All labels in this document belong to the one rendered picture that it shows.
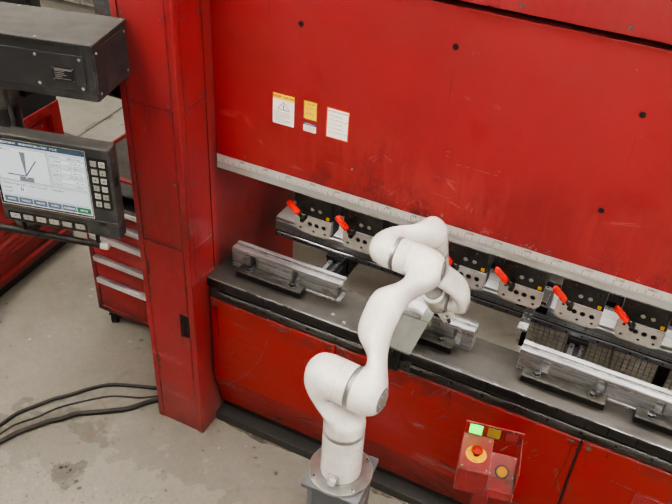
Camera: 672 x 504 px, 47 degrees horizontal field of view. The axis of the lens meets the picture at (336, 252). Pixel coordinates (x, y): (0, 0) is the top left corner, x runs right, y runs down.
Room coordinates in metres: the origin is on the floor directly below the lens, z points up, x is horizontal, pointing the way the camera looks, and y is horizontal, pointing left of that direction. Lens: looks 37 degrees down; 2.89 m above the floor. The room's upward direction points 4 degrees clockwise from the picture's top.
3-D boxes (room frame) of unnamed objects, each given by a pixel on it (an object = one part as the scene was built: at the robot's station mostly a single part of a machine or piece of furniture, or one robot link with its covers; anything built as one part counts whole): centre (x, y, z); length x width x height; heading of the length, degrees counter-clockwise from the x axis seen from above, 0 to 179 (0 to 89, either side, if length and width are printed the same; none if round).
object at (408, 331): (2.13, -0.25, 1.00); 0.26 x 0.18 x 0.01; 156
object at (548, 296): (2.25, -0.75, 1.01); 0.26 x 0.12 x 0.05; 156
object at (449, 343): (2.19, -0.32, 0.89); 0.30 x 0.05 x 0.03; 66
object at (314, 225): (2.43, 0.08, 1.26); 0.15 x 0.09 x 0.17; 66
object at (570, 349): (2.36, -1.02, 0.81); 0.64 x 0.08 x 0.14; 156
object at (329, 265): (2.79, -0.06, 0.81); 0.64 x 0.08 x 0.14; 156
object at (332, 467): (1.45, -0.06, 1.09); 0.19 x 0.19 x 0.18
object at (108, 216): (2.29, 0.97, 1.42); 0.45 x 0.12 x 0.36; 80
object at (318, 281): (2.49, 0.19, 0.92); 0.50 x 0.06 x 0.10; 66
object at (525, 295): (2.11, -0.65, 1.26); 0.15 x 0.09 x 0.17; 66
